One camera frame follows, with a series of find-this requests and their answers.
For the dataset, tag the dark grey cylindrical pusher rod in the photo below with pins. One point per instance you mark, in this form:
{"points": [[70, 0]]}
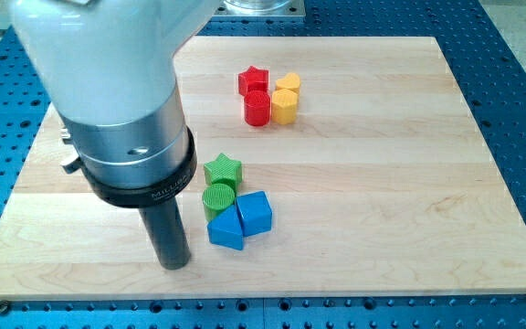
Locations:
{"points": [[166, 232]]}

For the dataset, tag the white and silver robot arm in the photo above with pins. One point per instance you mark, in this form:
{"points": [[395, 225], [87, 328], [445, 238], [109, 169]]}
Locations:
{"points": [[108, 67]]}

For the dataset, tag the green cylinder block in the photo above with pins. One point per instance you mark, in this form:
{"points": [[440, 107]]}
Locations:
{"points": [[216, 199]]}

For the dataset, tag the blue triangular block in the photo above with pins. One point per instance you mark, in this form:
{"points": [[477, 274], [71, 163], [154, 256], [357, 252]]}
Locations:
{"points": [[225, 230]]}

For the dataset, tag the green star block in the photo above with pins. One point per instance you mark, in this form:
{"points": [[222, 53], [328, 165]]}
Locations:
{"points": [[224, 170]]}

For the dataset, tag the blue cube block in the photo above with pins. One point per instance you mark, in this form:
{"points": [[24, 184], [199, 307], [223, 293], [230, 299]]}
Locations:
{"points": [[255, 213]]}

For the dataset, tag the red cylinder block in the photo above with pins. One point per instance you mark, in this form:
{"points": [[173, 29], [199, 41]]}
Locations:
{"points": [[257, 108]]}

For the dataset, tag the yellow hexagon block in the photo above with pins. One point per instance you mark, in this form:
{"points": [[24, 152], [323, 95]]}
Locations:
{"points": [[284, 106]]}

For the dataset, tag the red star block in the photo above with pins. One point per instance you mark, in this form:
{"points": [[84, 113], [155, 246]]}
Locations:
{"points": [[252, 79]]}

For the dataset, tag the yellow heart block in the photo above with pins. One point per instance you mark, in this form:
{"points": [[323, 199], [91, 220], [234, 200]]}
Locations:
{"points": [[291, 81]]}

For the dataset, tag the light wooden board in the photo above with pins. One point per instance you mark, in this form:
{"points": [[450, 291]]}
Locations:
{"points": [[384, 185]]}

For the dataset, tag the blue perforated metal table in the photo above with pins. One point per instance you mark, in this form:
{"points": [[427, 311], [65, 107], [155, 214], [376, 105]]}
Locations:
{"points": [[487, 71]]}

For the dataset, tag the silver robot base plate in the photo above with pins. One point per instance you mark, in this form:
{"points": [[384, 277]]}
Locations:
{"points": [[258, 10]]}

